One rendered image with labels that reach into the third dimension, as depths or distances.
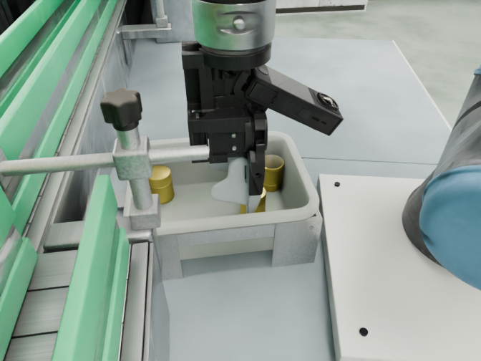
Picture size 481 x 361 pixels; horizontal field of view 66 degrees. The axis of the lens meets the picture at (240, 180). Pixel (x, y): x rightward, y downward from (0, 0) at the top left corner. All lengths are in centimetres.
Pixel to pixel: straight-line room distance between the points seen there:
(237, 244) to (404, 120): 49
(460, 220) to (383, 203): 27
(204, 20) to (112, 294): 23
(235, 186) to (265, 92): 12
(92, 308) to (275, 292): 27
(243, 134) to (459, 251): 22
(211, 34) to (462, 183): 22
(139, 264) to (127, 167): 8
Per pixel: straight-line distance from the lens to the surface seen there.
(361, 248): 49
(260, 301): 45
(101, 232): 25
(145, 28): 93
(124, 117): 28
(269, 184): 54
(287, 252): 46
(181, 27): 114
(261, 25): 35
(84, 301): 21
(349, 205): 54
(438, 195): 29
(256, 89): 37
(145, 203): 33
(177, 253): 44
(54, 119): 49
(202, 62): 36
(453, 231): 30
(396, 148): 72
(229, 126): 38
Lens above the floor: 113
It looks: 40 degrees down
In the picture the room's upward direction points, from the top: straight up
